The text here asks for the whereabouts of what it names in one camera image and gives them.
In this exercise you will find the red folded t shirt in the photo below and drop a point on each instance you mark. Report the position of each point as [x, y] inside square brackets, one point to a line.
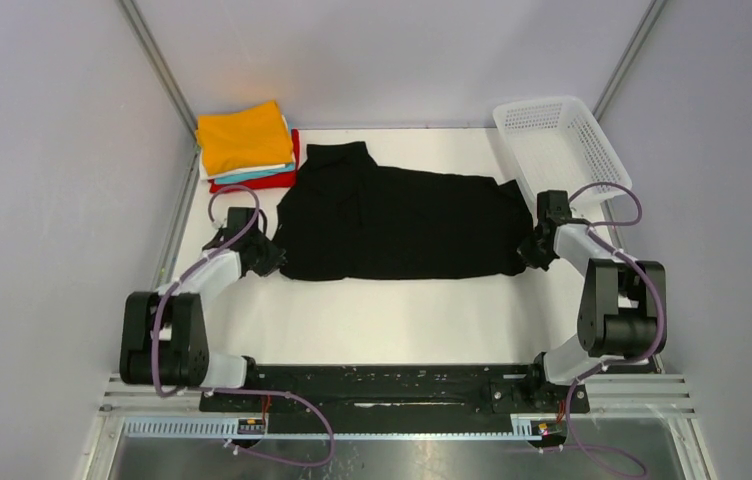
[277, 181]

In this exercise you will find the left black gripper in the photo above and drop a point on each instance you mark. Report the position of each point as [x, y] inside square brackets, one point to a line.
[274, 259]

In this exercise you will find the right small electronics module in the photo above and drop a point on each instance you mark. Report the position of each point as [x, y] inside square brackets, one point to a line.
[545, 428]

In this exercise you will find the orange folded t shirt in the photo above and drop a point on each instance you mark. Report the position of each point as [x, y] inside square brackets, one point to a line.
[243, 139]

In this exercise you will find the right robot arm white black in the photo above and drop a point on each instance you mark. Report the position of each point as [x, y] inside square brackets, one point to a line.
[621, 318]

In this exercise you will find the white folded t shirt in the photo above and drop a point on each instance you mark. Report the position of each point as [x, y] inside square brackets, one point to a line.
[243, 171]

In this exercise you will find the left small electronics module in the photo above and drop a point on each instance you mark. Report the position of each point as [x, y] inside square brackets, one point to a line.
[251, 426]

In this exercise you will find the white plastic basket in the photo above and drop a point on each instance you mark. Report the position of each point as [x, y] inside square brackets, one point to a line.
[555, 143]

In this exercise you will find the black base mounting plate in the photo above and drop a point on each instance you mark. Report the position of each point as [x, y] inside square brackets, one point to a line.
[385, 399]

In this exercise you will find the black t shirt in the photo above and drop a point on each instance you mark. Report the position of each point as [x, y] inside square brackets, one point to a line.
[348, 217]

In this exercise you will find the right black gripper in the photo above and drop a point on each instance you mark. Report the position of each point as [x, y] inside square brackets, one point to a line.
[536, 245]

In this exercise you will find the teal folded t shirt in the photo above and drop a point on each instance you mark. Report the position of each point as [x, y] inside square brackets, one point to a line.
[254, 173]

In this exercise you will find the small electronics module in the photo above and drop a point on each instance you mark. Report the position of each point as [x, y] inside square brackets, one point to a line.
[545, 428]
[251, 426]

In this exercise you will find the white slotted cable duct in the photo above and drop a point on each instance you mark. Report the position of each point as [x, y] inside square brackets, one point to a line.
[225, 429]

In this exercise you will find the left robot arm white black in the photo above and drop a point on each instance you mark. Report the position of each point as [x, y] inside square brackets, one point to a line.
[164, 335]

